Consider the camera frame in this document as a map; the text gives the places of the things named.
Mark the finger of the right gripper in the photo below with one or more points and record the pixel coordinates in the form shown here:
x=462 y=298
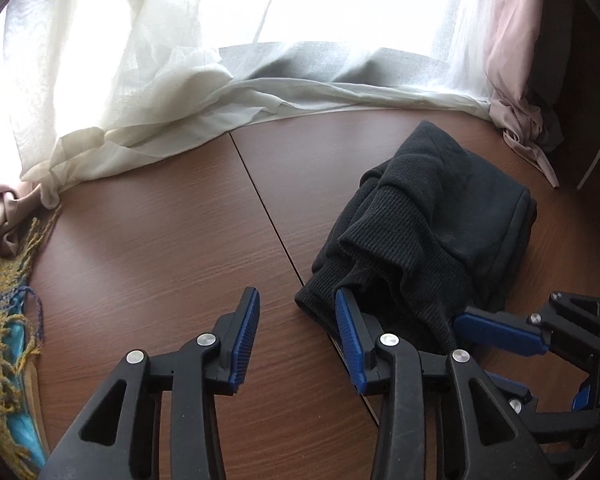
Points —
x=502 y=331
x=525 y=394

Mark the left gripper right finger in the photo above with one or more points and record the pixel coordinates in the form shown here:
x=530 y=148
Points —
x=440 y=414

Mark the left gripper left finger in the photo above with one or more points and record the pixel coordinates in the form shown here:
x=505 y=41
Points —
x=117 y=433

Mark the black sweatpants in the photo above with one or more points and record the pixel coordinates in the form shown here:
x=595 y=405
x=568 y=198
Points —
x=429 y=232

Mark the turquoise cloth under blanket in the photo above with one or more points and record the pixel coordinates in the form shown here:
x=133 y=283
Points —
x=20 y=423

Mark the yellow plaid fringed blanket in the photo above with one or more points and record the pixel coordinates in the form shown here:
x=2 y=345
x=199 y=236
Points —
x=15 y=272

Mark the pink left drape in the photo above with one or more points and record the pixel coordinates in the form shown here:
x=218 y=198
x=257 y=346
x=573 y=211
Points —
x=17 y=202

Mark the pink drape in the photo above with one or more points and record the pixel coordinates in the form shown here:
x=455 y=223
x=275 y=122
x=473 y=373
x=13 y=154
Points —
x=17 y=202
x=508 y=56

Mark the pink right drape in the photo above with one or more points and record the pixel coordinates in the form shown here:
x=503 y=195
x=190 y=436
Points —
x=508 y=56

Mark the white sheer curtain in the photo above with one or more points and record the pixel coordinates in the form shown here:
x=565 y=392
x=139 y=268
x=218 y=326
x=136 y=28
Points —
x=94 y=88

